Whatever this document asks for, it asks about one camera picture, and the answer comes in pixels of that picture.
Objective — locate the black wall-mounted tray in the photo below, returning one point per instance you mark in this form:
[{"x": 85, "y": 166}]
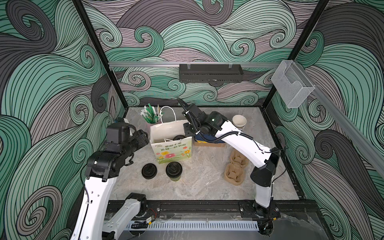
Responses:
[{"x": 210, "y": 73}]

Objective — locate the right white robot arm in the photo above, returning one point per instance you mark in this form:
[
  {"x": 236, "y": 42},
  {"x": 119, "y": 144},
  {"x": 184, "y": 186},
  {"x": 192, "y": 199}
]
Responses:
[{"x": 215, "y": 127}]

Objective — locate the black enclosure corner post right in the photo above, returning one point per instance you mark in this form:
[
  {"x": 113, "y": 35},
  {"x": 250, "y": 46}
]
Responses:
[{"x": 308, "y": 29}]

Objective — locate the clear acrylic wall holder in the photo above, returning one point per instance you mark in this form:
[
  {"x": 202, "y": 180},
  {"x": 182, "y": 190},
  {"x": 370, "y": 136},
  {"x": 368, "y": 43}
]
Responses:
[{"x": 292, "y": 83}]

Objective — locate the white paper takeout bag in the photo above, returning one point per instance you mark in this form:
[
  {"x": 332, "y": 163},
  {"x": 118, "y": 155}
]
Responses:
[{"x": 161, "y": 140}]

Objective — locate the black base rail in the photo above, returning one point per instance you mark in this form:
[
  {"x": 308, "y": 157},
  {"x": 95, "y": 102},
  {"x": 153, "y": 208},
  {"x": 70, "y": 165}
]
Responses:
[{"x": 242, "y": 207}]

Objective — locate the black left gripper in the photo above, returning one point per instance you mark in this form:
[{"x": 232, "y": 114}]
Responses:
[{"x": 142, "y": 139}]

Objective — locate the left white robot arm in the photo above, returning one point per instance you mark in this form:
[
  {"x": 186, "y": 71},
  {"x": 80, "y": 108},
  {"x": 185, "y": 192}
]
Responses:
[{"x": 101, "y": 173}]

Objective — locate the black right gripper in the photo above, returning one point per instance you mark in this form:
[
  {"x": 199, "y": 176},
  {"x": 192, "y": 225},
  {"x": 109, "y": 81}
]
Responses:
[{"x": 187, "y": 127}]

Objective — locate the bundle of wrapped straws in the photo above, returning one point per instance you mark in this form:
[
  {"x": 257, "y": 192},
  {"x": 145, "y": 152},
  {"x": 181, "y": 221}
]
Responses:
[{"x": 151, "y": 114}]

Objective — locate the dark blue napkin stack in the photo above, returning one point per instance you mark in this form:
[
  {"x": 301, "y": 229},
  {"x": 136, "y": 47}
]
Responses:
[{"x": 199, "y": 139}]

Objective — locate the black enclosure corner post left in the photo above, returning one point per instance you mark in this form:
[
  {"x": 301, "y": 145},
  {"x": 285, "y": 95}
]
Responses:
[{"x": 100, "y": 52}]

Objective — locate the brown pulp cup carrier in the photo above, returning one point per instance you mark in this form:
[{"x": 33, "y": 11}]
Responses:
[{"x": 235, "y": 169}]

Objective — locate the black enclosure corner post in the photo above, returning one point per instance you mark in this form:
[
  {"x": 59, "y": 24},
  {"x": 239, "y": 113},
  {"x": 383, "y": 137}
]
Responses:
[
  {"x": 308, "y": 29},
  {"x": 100, "y": 52}
]

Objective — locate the black coffee cup lid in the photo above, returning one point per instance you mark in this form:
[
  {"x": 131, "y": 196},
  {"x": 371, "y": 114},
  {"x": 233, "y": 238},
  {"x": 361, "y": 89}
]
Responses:
[{"x": 149, "y": 171}]

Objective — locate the stack of paper cups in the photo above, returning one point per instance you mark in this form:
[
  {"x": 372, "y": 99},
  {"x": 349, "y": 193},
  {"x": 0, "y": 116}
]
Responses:
[{"x": 239, "y": 122}]

